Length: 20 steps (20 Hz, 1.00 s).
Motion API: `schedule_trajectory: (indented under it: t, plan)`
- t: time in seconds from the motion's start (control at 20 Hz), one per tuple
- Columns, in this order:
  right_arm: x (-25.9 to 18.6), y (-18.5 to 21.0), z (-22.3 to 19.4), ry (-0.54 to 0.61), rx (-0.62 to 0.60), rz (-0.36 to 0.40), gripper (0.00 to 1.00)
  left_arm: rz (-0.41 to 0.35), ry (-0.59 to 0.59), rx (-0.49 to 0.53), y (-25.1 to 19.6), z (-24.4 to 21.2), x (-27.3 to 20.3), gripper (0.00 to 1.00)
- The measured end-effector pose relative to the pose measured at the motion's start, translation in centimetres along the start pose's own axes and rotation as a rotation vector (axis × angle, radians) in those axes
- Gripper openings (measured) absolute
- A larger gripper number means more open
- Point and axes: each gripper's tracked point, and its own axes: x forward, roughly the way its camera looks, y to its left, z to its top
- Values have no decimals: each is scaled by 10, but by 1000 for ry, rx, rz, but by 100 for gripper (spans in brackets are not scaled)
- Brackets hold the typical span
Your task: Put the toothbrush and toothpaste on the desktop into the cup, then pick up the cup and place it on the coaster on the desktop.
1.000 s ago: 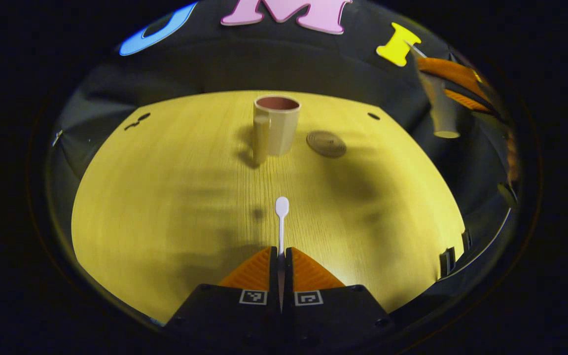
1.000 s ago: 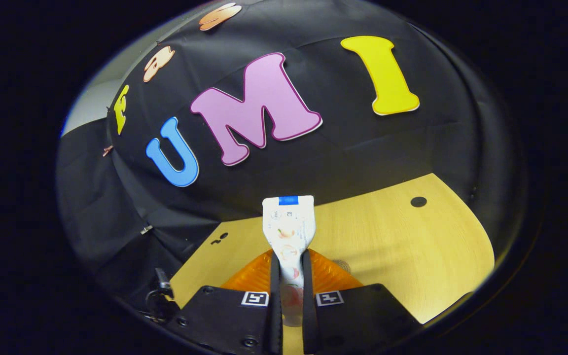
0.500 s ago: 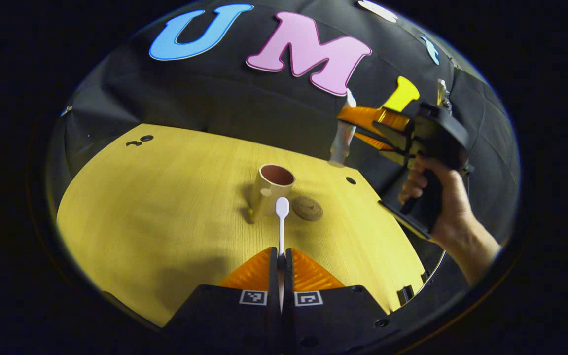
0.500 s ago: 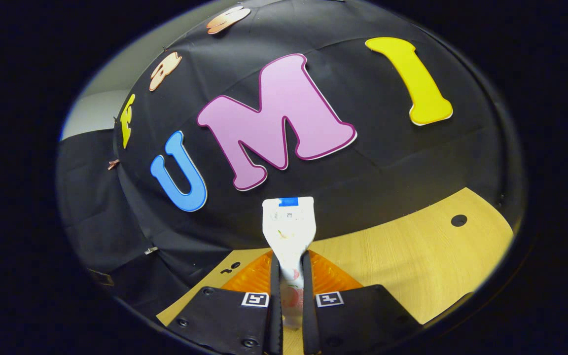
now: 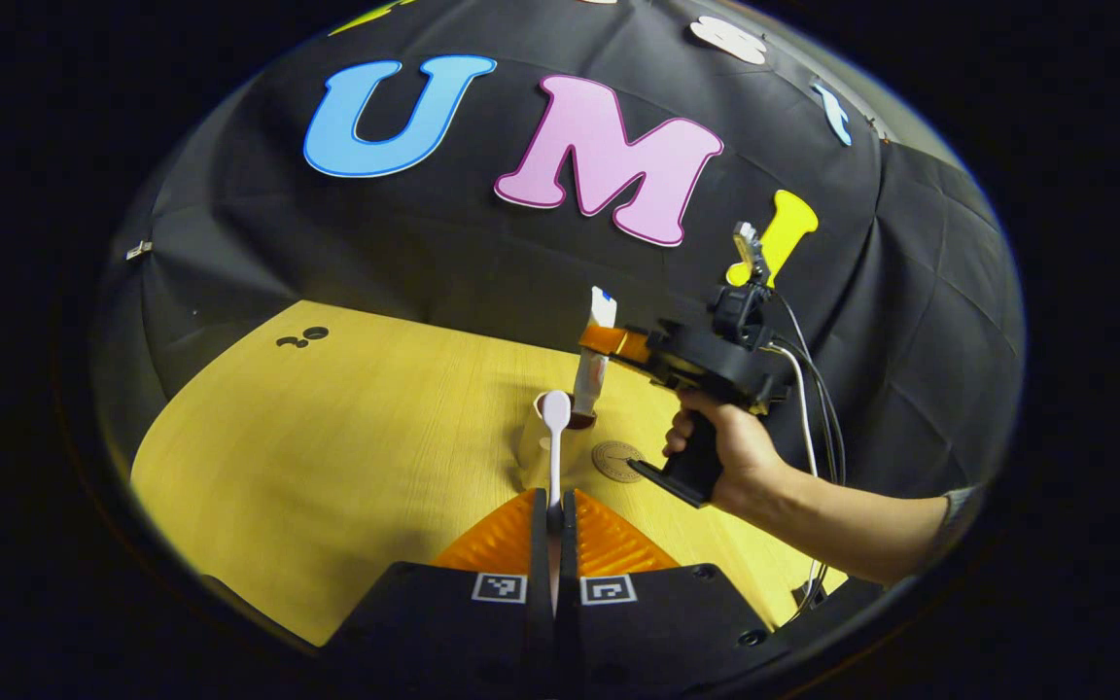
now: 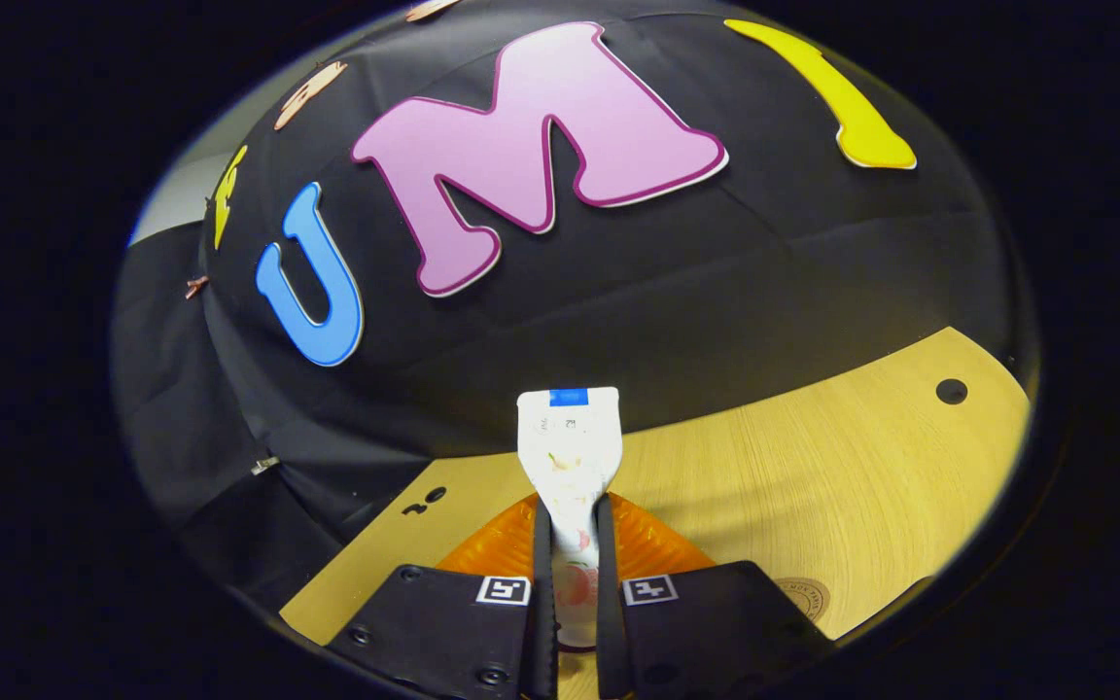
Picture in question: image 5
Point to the wooden desktop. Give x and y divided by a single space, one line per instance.
356 447

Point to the round brown coaster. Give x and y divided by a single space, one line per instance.
613 465

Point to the black backdrop cloth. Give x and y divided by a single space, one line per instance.
482 243

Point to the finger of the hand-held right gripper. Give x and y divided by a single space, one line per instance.
613 342

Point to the white toothpaste tube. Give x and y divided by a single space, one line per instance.
591 379

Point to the small metal clip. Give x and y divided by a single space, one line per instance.
138 250

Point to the beige cup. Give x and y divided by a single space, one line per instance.
533 457

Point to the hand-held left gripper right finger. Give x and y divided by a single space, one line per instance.
638 632

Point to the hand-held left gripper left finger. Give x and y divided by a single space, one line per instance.
482 632

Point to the white toothbrush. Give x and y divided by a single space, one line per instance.
555 447

